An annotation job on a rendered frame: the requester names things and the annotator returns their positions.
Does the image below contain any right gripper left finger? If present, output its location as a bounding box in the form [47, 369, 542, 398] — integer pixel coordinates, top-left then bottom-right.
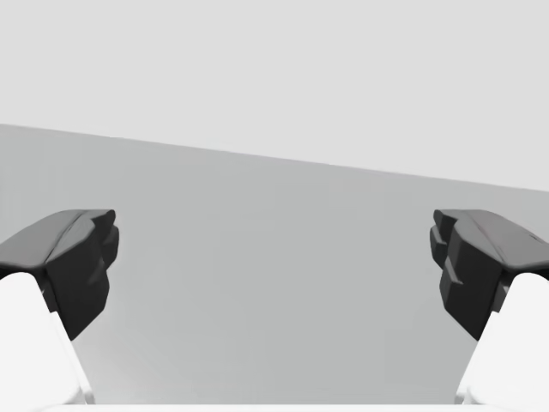
[0, 209, 120, 405]

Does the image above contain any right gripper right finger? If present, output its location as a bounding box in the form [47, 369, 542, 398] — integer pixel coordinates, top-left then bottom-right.
[430, 209, 549, 405]

